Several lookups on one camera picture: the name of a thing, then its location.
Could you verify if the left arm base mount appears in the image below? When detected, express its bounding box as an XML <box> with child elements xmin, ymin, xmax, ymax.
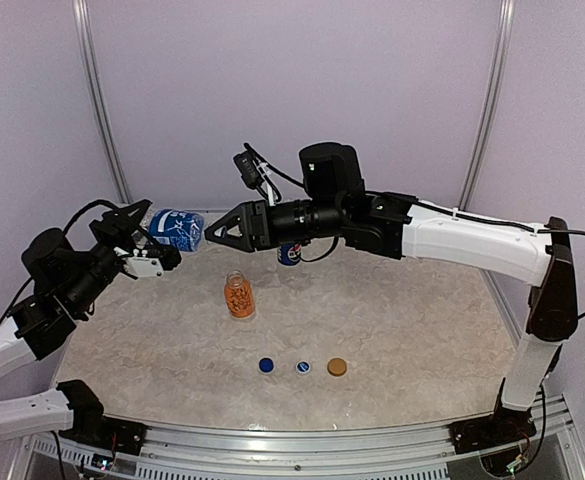
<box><xmin>57</xmin><ymin>380</ymin><xmax>147</xmax><ymax>456</ymax></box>

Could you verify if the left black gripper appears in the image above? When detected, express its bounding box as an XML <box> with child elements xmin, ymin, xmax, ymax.
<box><xmin>63</xmin><ymin>200</ymin><xmax>158</xmax><ymax>315</ymax></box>

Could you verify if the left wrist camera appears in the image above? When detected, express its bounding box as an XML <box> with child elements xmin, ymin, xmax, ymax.
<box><xmin>114</xmin><ymin>246</ymin><xmax>182</xmax><ymax>279</ymax></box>

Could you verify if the aluminium front rail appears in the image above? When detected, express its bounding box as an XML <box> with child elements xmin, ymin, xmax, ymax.
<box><xmin>7</xmin><ymin>396</ymin><xmax>585</xmax><ymax>479</ymax></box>

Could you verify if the blue label water bottle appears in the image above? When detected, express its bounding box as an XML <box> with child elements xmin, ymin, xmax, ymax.
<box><xmin>140</xmin><ymin>208</ymin><xmax>205</xmax><ymax>253</ymax></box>

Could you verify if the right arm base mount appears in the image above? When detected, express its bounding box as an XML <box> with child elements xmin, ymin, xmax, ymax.
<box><xmin>448</xmin><ymin>381</ymin><xmax>537</xmax><ymax>454</ymax></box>

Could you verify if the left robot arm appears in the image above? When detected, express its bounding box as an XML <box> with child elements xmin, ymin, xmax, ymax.
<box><xmin>0</xmin><ymin>199</ymin><xmax>181</xmax><ymax>445</ymax></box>

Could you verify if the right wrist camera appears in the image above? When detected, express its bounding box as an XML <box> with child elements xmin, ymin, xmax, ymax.
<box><xmin>233</xmin><ymin>143</ymin><xmax>282</xmax><ymax>206</ymax></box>

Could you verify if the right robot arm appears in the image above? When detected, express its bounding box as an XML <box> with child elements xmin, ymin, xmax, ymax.
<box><xmin>205</xmin><ymin>142</ymin><xmax>578</xmax><ymax>444</ymax></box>

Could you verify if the Pepsi bottle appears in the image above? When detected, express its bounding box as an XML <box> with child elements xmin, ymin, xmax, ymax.
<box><xmin>277</xmin><ymin>243</ymin><xmax>302</xmax><ymax>267</ymax></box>

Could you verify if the aluminium post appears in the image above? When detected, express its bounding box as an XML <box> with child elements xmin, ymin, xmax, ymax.
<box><xmin>72</xmin><ymin>0</ymin><xmax>132</xmax><ymax>203</ymax></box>
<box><xmin>458</xmin><ymin>0</ymin><xmax>516</xmax><ymax>210</ymax></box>

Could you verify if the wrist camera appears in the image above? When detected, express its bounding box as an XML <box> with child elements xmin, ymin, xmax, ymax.
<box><xmin>114</xmin><ymin>246</ymin><xmax>182</xmax><ymax>279</ymax></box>
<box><xmin>233</xmin><ymin>143</ymin><xmax>282</xmax><ymax>206</ymax></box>

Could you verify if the left camera cable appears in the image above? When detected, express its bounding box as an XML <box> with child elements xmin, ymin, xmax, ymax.
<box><xmin>0</xmin><ymin>198</ymin><xmax>128</xmax><ymax>346</ymax></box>

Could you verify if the gold bottle cap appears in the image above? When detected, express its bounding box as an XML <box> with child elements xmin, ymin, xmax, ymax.
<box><xmin>327</xmin><ymin>357</ymin><xmax>348</xmax><ymax>377</ymax></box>

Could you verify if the orange juice bottle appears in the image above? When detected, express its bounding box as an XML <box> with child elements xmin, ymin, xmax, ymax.
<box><xmin>224</xmin><ymin>270</ymin><xmax>255</xmax><ymax>321</ymax></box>

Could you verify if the right aluminium post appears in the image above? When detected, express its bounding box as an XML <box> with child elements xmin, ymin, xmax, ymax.
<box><xmin>458</xmin><ymin>0</ymin><xmax>516</xmax><ymax>210</ymax></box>

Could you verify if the left aluminium post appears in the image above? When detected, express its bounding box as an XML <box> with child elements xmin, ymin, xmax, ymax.
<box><xmin>72</xmin><ymin>0</ymin><xmax>132</xmax><ymax>203</ymax></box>

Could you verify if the blue Pepsi bottle cap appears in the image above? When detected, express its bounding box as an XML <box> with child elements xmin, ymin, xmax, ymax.
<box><xmin>258</xmin><ymin>357</ymin><xmax>275</xmax><ymax>374</ymax></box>

